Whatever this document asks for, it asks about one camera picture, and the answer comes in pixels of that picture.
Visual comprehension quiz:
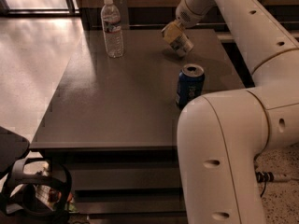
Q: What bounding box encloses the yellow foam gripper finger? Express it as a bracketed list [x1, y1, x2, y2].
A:
[162, 20, 183, 44]

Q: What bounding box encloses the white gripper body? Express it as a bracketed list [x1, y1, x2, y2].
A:
[176, 0, 216, 28]

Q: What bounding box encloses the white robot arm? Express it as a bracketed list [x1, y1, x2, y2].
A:
[176, 0, 299, 224]

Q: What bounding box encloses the blue pepsi can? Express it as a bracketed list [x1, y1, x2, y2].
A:
[176, 63, 205, 109]

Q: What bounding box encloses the clear plastic water bottle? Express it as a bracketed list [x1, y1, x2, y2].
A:
[101, 0, 124, 58]

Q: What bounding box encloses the grey drawer cabinet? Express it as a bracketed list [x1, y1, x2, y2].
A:
[31, 30, 242, 224]

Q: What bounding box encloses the white power strip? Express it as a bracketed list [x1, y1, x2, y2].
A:
[255, 171, 292, 184]

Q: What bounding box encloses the metal rail bar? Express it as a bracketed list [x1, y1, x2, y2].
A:
[129, 23, 166, 30]

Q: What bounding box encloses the left metal wall bracket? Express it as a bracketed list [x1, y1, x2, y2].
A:
[114, 0, 130, 30]

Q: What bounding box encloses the window frame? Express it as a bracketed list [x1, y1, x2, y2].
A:
[0, 0, 78, 17]

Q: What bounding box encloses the black power cable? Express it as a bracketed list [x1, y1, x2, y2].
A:
[259, 180, 268, 198]

